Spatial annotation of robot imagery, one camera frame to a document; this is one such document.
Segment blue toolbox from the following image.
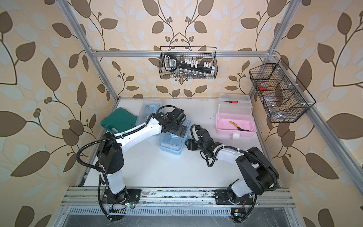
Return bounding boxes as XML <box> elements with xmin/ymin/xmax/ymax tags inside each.
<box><xmin>158</xmin><ymin>116</ymin><xmax>192</xmax><ymax>155</ymax></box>
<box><xmin>136</xmin><ymin>99</ymin><xmax>163</xmax><ymax>126</ymax></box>

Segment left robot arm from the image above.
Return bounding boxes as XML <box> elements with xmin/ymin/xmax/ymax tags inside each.
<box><xmin>75</xmin><ymin>105</ymin><xmax>187</xmax><ymax>222</ymax></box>

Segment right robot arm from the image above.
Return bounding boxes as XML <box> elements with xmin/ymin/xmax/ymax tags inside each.
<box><xmin>185</xmin><ymin>124</ymin><xmax>279</xmax><ymax>223</ymax></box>

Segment pink toolbox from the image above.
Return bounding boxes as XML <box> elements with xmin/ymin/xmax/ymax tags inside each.
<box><xmin>216</xmin><ymin>94</ymin><xmax>257</xmax><ymax>140</ymax></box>

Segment red small screwdriver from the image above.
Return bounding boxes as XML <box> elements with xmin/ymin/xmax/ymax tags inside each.
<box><xmin>220</xmin><ymin>100</ymin><xmax>238</xmax><ymax>104</ymax></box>

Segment green tool case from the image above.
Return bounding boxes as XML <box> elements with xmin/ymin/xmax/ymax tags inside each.
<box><xmin>101</xmin><ymin>108</ymin><xmax>138</xmax><ymax>134</ymax></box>

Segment black socket set holder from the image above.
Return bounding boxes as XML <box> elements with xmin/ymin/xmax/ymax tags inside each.
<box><xmin>162</xmin><ymin>53</ymin><xmax>216</xmax><ymax>74</ymax></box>

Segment yellow handled pliers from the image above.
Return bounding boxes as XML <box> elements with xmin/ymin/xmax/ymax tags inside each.
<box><xmin>229</xmin><ymin>121</ymin><xmax>249</xmax><ymax>131</ymax></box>

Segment back wire basket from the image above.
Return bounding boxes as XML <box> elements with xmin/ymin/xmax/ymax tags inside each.
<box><xmin>158</xmin><ymin>45</ymin><xmax>218</xmax><ymax>80</ymax></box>

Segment wire basket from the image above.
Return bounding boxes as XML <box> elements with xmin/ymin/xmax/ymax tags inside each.
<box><xmin>249</xmin><ymin>59</ymin><xmax>316</xmax><ymax>123</ymax></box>
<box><xmin>158</xmin><ymin>45</ymin><xmax>218</xmax><ymax>80</ymax></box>

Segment right wire basket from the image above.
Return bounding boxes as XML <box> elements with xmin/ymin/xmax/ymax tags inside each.
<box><xmin>249</xmin><ymin>59</ymin><xmax>316</xmax><ymax>123</ymax></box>

